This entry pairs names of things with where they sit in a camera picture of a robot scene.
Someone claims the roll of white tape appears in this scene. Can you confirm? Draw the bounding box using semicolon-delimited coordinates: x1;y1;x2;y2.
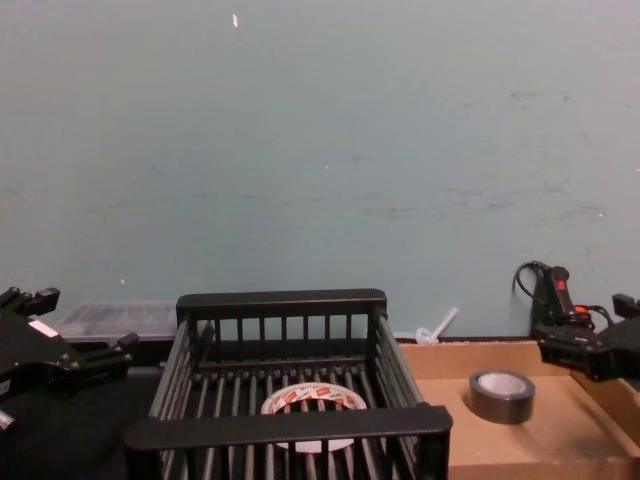
259;384;367;454

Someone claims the black rack with steel bars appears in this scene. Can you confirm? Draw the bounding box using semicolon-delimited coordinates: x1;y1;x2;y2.
122;288;454;480

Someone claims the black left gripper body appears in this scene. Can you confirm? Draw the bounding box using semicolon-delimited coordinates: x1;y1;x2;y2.
0;304;129;401

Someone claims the roll of silver tape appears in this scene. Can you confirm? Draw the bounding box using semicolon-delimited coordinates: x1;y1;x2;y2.
467;369;536;427

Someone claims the clear plastic case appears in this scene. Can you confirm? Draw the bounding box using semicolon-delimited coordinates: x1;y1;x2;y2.
51;299;180;346

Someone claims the black corded tool red switch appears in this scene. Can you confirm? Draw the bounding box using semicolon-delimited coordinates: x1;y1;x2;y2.
513;259;612;347

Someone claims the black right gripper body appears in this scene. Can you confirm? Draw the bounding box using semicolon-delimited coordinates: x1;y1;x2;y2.
592;314;640;384

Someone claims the shallow brown cardboard tray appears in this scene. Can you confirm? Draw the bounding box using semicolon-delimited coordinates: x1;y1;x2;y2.
394;339;640;480

